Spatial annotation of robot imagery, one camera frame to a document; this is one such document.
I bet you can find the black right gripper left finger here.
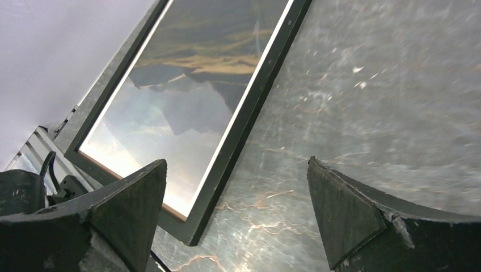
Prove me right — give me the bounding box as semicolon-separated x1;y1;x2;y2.
1;159;167;271

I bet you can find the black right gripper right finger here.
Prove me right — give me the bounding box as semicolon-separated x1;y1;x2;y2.
307;157;480;271

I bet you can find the wooden picture frame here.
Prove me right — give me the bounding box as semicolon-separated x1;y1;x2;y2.
65;1;310;247

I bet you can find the landscape photo print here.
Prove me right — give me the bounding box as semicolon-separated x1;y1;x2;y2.
77;0;292;220

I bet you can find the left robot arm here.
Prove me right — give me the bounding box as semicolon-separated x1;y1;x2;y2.
1;151;88;216

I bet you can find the left aluminium side rail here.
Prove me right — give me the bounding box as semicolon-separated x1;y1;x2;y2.
5;127;102;192

